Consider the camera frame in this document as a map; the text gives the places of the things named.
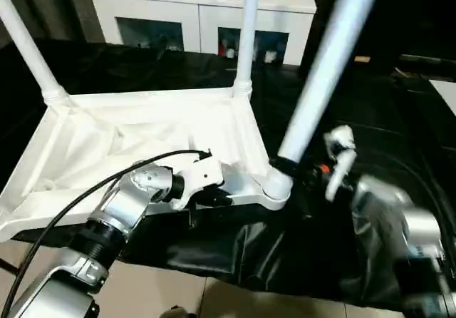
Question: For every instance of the white plastic table top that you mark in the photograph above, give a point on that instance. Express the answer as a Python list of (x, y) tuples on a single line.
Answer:
[(107, 129)]

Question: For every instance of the grey curtain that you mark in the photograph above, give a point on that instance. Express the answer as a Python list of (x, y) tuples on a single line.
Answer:
[(46, 8)]

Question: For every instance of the black mat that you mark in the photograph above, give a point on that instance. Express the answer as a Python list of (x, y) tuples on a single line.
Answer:
[(249, 246)]

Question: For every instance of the white board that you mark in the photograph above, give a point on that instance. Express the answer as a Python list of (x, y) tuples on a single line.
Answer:
[(445, 95)]

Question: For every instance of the white plastic table leg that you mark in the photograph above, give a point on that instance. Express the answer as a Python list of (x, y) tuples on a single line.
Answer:
[(247, 40), (32, 57), (320, 75)]

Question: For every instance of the white cabinet with glass doors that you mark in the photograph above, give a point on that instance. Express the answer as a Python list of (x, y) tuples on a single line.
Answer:
[(160, 8)]

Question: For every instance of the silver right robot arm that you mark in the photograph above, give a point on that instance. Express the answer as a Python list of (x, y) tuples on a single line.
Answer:
[(399, 218)]

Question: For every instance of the black bar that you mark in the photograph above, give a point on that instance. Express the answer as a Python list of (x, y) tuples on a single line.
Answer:
[(427, 59)]

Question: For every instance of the small yellow tag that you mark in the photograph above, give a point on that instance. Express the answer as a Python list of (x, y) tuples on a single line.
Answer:
[(362, 59)]

